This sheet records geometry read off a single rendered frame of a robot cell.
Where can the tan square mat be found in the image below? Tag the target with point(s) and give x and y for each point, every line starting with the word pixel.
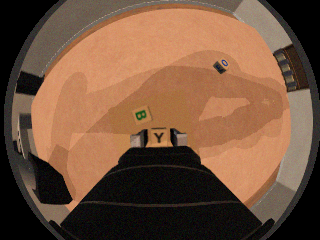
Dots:
pixel 168 110

